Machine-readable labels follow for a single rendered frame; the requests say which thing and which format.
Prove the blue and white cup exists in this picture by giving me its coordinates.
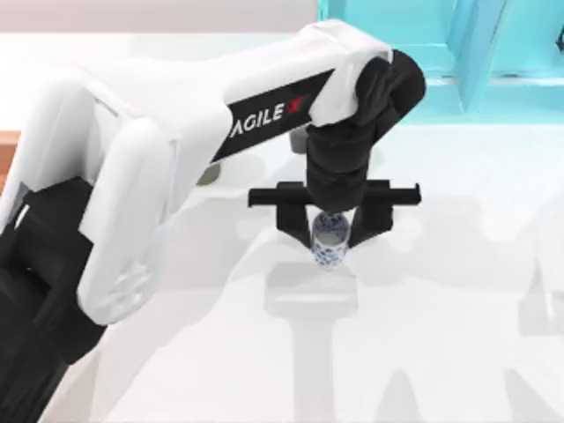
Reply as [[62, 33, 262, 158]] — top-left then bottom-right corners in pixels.
[[310, 211, 352, 271]]

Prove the pale grey rounded box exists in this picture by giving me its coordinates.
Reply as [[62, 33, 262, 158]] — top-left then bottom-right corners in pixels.
[[287, 126, 310, 156]]

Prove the light blue rack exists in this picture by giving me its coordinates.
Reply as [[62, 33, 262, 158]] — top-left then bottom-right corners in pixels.
[[315, 0, 564, 116]]

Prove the shallow salmon-coloured box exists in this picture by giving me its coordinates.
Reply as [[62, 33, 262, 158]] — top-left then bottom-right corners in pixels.
[[0, 130, 23, 200]]

